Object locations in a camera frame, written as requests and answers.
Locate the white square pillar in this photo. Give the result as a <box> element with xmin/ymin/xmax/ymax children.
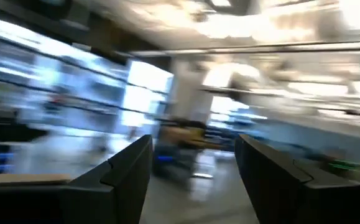
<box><xmin>168</xmin><ymin>58</ymin><xmax>215</xmax><ymax>124</ymax></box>

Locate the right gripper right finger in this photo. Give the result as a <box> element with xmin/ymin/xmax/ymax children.
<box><xmin>234</xmin><ymin>134</ymin><xmax>323</xmax><ymax>224</ymax></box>

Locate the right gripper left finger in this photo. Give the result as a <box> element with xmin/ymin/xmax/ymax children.
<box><xmin>60</xmin><ymin>134</ymin><xmax>154</xmax><ymax>224</ymax></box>

